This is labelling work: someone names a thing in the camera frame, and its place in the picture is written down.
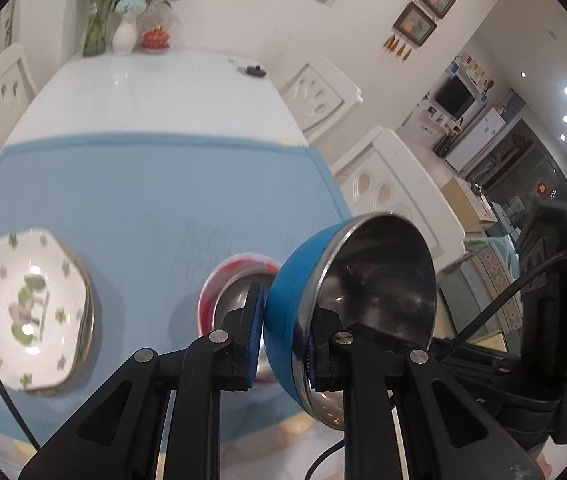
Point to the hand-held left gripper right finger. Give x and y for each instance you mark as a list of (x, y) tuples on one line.
[(313, 357)]

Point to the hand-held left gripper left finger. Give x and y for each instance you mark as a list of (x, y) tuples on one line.
[(257, 332)]

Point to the blue steel bowl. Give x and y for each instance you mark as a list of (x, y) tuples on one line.
[(293, 285)]

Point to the red bowl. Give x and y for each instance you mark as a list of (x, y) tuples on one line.
[(213, 290)]

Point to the large floral white plate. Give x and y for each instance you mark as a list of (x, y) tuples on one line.
[(91, 320)]

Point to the small floral white plate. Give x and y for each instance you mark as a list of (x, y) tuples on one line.
[(28, 280)]

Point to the patterned cloth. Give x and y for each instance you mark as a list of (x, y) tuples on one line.
[(493, 280)]

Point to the blue table mat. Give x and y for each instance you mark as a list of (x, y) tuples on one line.
[(163, 200)]

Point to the beige wooden box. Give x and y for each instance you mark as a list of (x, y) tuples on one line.
[(466, 202)]

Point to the dark glass cabinet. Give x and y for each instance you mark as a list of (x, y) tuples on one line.
[(523, 170)]

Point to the white fridge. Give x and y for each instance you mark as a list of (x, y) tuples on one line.
[(476, 142)]

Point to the small black object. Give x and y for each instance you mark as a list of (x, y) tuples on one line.
[(254, 71)]

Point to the red lidded ornament jar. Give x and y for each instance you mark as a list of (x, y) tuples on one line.
[(156, 40)]

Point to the hanging orange tassels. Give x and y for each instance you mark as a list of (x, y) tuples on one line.
[(397, 49)]

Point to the white ribbed vase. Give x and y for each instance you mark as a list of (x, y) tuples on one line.
[(125, 37)]

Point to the glass vase with stems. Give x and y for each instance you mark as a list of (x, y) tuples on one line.
[(95, 35)]

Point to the wall television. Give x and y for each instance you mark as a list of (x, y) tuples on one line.
[(454, 96)]

